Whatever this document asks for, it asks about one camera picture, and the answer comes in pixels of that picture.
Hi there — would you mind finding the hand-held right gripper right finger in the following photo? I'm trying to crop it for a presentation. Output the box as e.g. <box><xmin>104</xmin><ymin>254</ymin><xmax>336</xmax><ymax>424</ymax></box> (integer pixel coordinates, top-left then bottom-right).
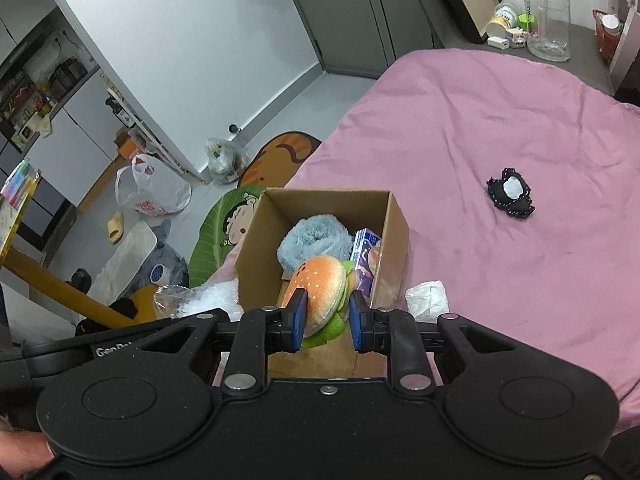
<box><xmin>349</xmin><ymin>291</ymin><xmax>567</xmax><ymax>394</ymax></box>

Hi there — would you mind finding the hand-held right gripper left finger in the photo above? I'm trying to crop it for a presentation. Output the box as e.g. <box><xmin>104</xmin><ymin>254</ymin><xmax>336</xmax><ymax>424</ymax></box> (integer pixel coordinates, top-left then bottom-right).
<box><xmin>140</xmin><ymin>291</ymin><xmax>308</xmax><ymax>394</ymax></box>

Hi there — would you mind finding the hamburger plush toy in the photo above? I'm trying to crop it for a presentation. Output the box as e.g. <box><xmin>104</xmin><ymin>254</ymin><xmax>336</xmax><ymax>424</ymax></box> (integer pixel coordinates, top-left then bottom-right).
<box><xmin>280</xmin><ymin>255</ymin><xmax>357</xmax><ymax>350</ymax></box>

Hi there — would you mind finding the blue white tissue packet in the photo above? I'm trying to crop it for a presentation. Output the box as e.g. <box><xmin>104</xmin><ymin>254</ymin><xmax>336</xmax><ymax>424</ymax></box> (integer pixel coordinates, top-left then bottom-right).
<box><xmin>350</xmin><ymin>228</ymin><xmax>383</xmax><ymax>302</ymax></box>

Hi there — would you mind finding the fluffy blue plush hat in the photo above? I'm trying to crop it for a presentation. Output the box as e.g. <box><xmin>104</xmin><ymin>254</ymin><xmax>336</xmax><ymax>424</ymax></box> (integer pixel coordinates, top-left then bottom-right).
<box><xmin>277</xmin><ymin>214</ymin><xmax>353</xmax><ymax>271</ymax></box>

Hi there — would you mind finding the brown cardboard box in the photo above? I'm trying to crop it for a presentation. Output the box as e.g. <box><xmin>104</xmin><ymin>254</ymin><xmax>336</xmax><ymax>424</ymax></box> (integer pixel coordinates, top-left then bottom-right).
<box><xmin>232</xmin><ymin>187</ymin><xmax>411</xmax><ymax>382</ymax></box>

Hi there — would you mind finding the clear bag of white cotton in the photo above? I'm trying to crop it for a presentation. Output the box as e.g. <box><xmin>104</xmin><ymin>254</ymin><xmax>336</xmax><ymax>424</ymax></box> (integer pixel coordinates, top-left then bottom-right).
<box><xmin>152</xmin><ymin>280</ymin><xmax>241</xmax><ymax>322</ymax></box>

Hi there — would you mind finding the person's left hand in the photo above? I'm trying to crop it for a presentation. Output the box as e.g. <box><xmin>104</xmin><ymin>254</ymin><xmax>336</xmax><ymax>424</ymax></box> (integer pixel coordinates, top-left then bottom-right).
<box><xmin>0</xmin><ymin>432</ymin><xmax>56</xmax><ymax>479</ymax></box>

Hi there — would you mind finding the white crumpled tissue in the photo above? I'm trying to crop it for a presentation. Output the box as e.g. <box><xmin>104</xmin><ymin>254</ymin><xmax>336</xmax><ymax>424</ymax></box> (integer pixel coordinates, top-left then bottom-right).
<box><xmin>405</xmin><ymin>280</ymin><xmax>449</xmax><ymax>322</ymax></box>

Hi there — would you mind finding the yellow table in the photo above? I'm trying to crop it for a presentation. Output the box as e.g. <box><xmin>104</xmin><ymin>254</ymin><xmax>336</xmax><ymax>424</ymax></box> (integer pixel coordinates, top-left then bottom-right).
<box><xmin>0</xmin><ymin>160</ymin><xmax>133</xmax><ymax>329</ymax></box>

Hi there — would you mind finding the green leaf rug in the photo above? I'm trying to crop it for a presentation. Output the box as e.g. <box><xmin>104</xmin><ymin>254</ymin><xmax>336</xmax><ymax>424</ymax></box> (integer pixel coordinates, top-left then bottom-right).
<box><xmin>189</xmin><ymin>185</ymin><xmax>266</xmax><ymax>292</ymax></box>

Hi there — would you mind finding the orange cartoon rug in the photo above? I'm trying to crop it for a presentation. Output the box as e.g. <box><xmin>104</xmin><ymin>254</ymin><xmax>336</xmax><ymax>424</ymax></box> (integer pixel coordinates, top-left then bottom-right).
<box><xmin>237</xmin><ymin>131</ymin><xmax>321</xmax><ymax>188</ymax></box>

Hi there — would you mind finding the clear trash bag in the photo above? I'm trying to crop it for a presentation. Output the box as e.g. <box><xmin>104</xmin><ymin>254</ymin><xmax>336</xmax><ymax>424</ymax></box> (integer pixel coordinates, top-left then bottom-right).
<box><xmin>206</xmin><ymin>137</ymin><xmax>248</xmax><ymax>183</ymax></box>

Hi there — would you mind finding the box of coloured pens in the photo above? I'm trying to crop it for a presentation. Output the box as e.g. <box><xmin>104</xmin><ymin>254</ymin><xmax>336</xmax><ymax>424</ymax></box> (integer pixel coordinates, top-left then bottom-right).
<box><xmin>0</xmin><ymin>160</ymin><xmax>41</xmax><ymax>211</ymax></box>

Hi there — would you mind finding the white plastic shopping bag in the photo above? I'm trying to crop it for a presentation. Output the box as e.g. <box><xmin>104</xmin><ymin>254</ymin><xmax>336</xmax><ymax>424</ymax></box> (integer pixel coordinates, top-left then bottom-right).
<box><xmin>115</xmin><ymin>154</ymin><xmax>192</xmax><ymax>217</ymax></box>

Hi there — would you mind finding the black plush toy white patch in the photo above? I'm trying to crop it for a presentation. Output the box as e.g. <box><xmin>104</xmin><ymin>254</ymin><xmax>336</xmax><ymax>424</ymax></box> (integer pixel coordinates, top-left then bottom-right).
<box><xmin>486</xmin><ymin>169</ymin><xmax>536</xmax><ymax>220</ymax></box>

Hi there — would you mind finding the orange cardboard box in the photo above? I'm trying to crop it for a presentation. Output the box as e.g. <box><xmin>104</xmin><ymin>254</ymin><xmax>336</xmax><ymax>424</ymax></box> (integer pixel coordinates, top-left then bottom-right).
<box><xmin>114</xmin><ymin>130</ymin><xmax>143</xmax><ymax>161</ymax></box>

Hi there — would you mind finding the pink blanket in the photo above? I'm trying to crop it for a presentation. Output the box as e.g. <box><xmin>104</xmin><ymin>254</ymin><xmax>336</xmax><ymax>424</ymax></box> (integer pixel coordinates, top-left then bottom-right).
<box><xmin>210</xmin><ymin>49</ymin><xmax>640</xmax><ymax>402</ymax></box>

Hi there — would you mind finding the shelf niche with kitchen items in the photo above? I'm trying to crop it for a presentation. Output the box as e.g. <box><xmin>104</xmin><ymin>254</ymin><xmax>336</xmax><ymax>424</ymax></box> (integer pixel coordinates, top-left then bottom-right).
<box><xmin>0</xmin><ymin>10</ymin><xmax>101</xmax><ymax>152</ymax></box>

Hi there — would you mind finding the grey door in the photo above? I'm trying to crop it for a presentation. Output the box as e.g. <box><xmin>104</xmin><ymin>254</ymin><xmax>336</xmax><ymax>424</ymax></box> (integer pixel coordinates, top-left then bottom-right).
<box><xmin>280</xmin><ymin>0</ymin><xmax>442</xmax><ymax>79</ymax></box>

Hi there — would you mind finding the white canister green label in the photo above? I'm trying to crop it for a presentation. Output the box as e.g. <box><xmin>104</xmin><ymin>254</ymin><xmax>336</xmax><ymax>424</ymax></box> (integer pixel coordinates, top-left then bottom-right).
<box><xmin>486</xmin><ymin>2</ymin><xmax>521</xmax><ymax>38</ymax></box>

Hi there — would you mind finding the large clear water jug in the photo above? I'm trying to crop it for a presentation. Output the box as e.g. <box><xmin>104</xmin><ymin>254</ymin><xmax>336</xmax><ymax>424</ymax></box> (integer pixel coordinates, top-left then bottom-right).
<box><xmin>522</xmin><ymin>0</ymin><xmax>572</xmax><ymax>62</ymax></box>

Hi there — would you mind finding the white desk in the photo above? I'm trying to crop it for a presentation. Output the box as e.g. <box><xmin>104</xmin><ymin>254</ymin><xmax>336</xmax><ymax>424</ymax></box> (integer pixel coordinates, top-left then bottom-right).
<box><xmin>607</xmin><ymin>0</ymin><xmax>640</xmax><ymax>79</ymax></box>

